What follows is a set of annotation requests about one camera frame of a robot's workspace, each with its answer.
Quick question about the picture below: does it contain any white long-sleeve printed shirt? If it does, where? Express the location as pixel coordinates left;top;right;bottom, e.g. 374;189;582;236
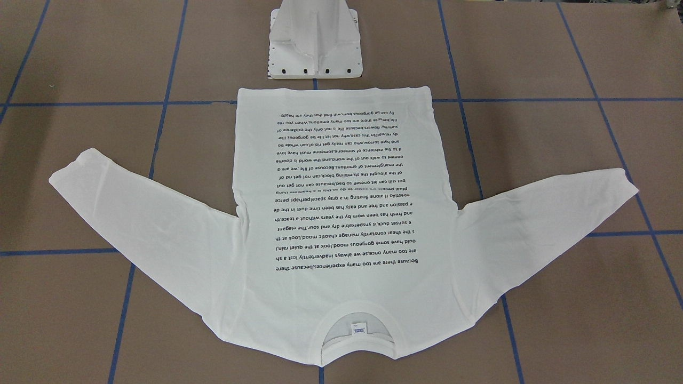
49;87;637;366

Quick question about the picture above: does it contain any white camera mast pedestal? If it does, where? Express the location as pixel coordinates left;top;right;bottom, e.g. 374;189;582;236
268;1;363;79

